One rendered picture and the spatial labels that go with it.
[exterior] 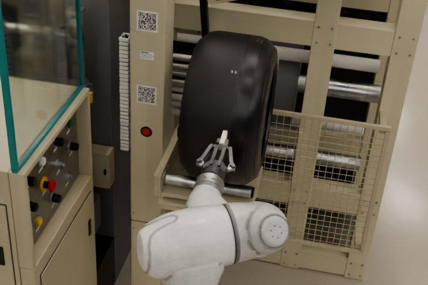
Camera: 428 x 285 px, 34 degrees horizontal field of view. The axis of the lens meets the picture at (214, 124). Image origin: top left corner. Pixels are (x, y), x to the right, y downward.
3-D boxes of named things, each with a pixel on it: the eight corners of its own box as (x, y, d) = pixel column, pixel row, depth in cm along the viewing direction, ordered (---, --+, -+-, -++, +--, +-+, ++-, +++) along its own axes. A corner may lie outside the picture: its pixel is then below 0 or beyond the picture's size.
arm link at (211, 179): (192, 180, 208) (196, 168, 213) (192, 202, 214) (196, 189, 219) (221, 186, 207) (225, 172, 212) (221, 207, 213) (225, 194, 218)
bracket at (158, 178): (153, 196, 264) (153, 175, 259) (178, 141, 297) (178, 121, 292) (161, 197, 263) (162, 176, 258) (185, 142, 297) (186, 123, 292)
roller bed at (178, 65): (156, 114, 306) (157, 53, 290) (165, 98, 318) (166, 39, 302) (200, 121, 303) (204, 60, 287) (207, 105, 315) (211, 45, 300)
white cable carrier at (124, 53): (120, 149, 271) (118, 37, 247) (123, 142, 276) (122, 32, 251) (131, 151, 271) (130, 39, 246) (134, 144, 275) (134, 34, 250)
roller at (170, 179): (162, 186, 265) (162, 176, 263) (165, 179, 269) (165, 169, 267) (252, 201, 260) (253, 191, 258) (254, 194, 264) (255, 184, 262)
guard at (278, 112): (175, 222, 337) (179, 97, 300) (176, 220, 338) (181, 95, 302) (362, 255, 324) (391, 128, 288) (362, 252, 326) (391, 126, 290)
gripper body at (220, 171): (224, 175, 212) (230, 155, 219) (197, 170, 213) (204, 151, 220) (223, 192, 217) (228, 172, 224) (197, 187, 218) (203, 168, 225)
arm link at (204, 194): (183, 195, 213) (219, 216, 215) (171, 233, 201) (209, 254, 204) (200, 176, 206) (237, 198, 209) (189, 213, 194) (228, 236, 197)
